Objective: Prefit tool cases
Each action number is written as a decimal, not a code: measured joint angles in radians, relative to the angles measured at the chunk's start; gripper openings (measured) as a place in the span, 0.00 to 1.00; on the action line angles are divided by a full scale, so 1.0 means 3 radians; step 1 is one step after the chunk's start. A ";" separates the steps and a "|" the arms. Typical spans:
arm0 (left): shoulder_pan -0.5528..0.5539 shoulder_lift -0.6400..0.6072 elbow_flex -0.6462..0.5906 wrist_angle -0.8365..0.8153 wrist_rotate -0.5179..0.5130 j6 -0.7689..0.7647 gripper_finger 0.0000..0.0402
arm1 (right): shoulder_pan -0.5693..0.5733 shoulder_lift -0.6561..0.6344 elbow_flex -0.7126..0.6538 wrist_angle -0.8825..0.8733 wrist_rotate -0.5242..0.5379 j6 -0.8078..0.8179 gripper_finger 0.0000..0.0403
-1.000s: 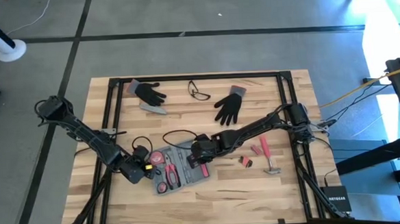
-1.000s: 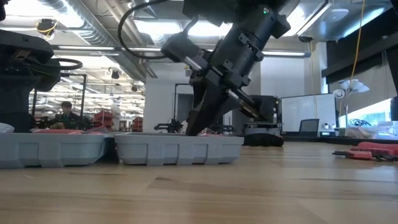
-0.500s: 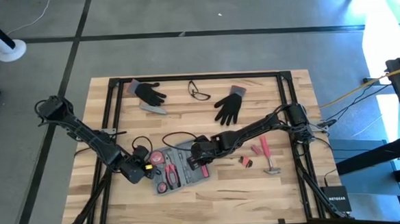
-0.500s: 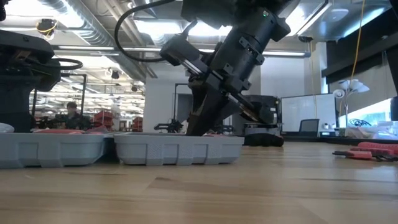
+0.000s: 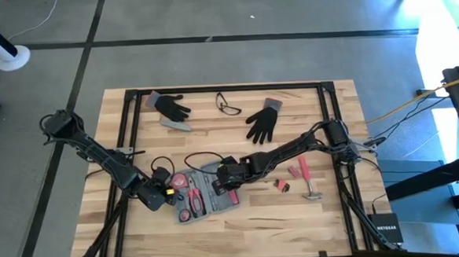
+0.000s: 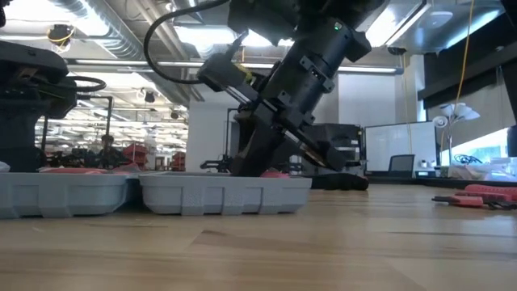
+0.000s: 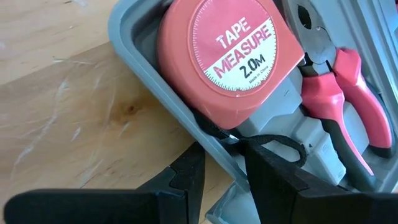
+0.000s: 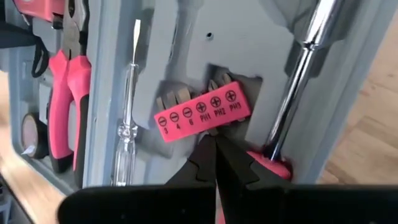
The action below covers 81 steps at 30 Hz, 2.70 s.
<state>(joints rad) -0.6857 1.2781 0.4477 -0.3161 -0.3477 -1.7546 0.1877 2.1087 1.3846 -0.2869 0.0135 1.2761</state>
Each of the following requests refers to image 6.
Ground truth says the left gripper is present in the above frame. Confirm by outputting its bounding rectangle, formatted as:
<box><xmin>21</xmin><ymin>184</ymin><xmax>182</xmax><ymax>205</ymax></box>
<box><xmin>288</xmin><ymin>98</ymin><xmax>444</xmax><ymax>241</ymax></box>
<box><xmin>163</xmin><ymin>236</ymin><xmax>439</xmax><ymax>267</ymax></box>
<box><xmin>0</xmin><ymin>40</ymin><xmax>78</xmax><ymax>173</ymax></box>

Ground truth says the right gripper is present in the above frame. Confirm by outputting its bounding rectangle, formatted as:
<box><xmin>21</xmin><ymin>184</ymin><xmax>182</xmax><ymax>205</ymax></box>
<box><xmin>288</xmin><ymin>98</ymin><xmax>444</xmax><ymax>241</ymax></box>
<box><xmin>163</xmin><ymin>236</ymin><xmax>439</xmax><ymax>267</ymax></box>
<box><xmin>196</xmin><ymin>53</ymin><xmax>347</xmax><ymax>178</ymax></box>

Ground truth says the pink tool handle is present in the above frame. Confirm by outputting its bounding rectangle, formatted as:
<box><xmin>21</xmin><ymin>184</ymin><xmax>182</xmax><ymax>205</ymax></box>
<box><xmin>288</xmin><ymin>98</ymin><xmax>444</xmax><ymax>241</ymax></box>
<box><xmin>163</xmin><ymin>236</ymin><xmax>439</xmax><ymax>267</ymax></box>
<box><xmin>40</xmin><ymin>167</ymin><xmax>109</xmax><ymax>175</ymax></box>

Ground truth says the grey plastic tool case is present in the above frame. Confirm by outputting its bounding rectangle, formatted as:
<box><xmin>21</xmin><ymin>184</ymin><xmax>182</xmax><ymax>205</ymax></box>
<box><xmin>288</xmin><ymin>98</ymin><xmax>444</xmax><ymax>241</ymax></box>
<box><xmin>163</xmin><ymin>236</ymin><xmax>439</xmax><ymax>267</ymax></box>
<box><xmin>0</xmin><ymin>170</ymin><xmax>313</xmax><ymax>219</ymax></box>

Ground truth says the black work glove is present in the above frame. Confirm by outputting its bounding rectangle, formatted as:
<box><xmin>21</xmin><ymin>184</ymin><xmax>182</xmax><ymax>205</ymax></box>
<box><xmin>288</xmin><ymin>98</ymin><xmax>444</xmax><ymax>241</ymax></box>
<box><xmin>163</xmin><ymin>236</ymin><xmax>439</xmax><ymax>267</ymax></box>
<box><xmin>310</xmin><ymin>172</ymin><xmax>370</xmax><ymax>192</ymax></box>

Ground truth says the small pink tool piece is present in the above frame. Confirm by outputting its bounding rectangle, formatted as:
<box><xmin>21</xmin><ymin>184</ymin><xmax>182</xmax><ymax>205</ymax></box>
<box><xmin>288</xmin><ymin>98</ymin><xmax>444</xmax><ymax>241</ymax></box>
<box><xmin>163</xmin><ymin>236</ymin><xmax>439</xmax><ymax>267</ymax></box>
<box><xmin>431</xmin><ymin>195</ymin><xmax>517</xmax><ymax>211</ymax></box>

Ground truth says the red tool cabinet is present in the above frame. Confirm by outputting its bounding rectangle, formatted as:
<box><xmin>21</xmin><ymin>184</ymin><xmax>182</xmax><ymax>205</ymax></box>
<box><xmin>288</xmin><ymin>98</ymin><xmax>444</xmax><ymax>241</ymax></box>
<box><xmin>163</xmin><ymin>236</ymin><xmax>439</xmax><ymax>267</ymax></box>
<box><xmin>171</xmin><ymin>151</ymin><xmax>187</xmax><ymax>171</ymax></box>
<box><xmin>122</xmin><ymin>143</ymin><xmax>149</xmax><ymax>170</ymax></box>

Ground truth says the black equipment cabinet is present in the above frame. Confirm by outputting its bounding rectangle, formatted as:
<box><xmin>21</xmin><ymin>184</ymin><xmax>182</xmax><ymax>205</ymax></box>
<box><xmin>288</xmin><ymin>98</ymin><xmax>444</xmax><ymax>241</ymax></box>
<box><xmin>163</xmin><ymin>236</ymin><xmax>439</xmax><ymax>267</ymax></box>
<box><xmin>314</xmin><ymin>123</ymin><xmax>364</xmax><ymax>175</ymax></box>

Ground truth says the silver oven appliance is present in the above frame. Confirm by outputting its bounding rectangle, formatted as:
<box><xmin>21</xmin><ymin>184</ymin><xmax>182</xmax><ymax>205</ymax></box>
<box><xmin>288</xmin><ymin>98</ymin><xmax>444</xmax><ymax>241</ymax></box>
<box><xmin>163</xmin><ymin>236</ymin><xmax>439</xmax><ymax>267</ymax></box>
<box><xmin>334</xmin><ymin>145</ymin><xmax>360</xmax><ymax>161</ymax></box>

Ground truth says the black round ceiling fixture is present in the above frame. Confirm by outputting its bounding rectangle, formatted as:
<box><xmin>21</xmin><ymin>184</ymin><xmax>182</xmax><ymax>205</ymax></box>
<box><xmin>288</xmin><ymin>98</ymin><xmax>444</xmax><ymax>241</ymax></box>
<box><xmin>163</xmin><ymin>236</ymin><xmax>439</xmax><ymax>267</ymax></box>
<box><xmin>47</xmin><ymin>23</ymin><xmax>77</xmax><ymax>53</ymax></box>

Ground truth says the long tube ceiling light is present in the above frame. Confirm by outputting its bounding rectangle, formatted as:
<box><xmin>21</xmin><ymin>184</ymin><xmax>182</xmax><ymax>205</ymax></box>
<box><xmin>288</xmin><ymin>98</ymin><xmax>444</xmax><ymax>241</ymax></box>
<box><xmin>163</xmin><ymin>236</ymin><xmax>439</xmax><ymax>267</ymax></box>
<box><xmin>66</xmin><ymin>58</ymin><xmax>401</xmax><ymax>74</ymax></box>

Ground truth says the whiteboard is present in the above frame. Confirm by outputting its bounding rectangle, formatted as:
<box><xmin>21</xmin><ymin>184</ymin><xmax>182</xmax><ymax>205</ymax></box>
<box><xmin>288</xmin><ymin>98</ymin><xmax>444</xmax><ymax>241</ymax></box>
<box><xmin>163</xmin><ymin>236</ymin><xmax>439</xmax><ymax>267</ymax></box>
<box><xmin>363</xmin><ymin>120</ymin><xmax>438</xmax><ymax>173</ymax></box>

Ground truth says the grey mesh office chair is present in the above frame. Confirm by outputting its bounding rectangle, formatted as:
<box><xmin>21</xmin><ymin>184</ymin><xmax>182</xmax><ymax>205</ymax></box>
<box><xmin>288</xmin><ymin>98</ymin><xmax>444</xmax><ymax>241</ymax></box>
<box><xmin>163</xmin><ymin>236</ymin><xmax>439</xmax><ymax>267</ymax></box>
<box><xmin>388</xmin><ymin>154</ymin><xmax>416</xmax><ymax>177</ymax></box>

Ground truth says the white multi-head floor lamp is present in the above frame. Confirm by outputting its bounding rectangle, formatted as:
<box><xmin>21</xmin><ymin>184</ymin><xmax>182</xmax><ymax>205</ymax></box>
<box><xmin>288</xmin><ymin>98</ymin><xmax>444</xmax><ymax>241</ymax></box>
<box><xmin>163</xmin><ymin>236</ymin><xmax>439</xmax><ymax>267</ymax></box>
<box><xmin>431</xmin><ymin>102</ymin><xmax>481</xmax><ymax>178</ymax></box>

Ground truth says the white ceiling disc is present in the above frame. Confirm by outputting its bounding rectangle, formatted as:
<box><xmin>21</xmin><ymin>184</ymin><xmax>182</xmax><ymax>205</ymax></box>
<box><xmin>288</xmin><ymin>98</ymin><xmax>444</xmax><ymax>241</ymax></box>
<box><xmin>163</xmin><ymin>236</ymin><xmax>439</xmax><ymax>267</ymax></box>
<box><xmin>423</xmin><ymin>10</ymin><xmax>454</xmax><ymax>29</ymax></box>

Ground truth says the clear plastic bag pile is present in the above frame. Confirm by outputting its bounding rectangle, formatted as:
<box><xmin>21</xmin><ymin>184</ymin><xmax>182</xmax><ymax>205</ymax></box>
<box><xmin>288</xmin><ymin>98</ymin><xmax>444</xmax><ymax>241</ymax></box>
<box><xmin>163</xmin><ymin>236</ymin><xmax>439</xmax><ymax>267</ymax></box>
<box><xmin>443</xmin><ymin>155</ymin><xmax>517</xmax><ymax>183</ymax></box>

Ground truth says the black rig frame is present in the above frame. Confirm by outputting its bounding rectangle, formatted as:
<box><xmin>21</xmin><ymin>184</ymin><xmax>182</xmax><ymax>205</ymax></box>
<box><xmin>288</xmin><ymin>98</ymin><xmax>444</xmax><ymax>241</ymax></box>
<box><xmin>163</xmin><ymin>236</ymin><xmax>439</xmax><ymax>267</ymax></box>
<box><xmin>76</xmin><ymin>95</ymin><xmax>115</xmax><ymax>162</ymax></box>
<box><xmin>225</xmin><ymin>107</ymin><xmax>243</xmax><ymax>162</ymax></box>

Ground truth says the black cable bundle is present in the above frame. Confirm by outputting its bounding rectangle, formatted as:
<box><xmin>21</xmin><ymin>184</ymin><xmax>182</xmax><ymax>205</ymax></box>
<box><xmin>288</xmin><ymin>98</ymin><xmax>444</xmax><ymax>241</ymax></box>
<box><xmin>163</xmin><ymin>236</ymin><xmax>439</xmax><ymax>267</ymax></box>
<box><xmin>454</xmin><ymin>153</ymin><xmax>484</xmax><ymax>166</ymax></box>

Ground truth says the yellow hanging cable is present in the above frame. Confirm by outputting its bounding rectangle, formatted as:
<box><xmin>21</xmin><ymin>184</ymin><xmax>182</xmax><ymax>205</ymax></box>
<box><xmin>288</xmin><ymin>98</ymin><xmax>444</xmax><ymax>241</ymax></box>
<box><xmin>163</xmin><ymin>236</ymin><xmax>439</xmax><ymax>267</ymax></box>
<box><xmin>455</xmin><ymin>0</ymin><xmax>474</xmax><ymax>104</ymax></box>

